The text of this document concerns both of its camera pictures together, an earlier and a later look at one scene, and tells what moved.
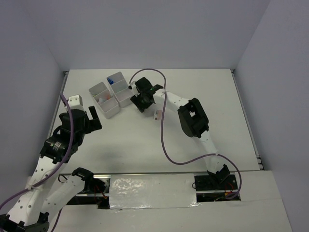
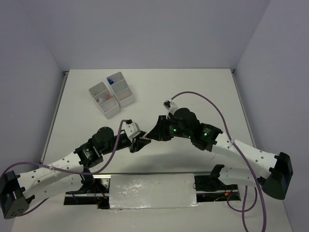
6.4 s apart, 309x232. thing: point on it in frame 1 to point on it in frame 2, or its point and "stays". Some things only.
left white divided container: (105, 100) stays
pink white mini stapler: (157, 115) to (144, 137)
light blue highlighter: (102, 100) stays
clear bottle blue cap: (110, 81) stays
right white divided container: (120, 89) stays
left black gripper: (94, 124) to (139, 143)
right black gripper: (136, 100) to (159, 133)
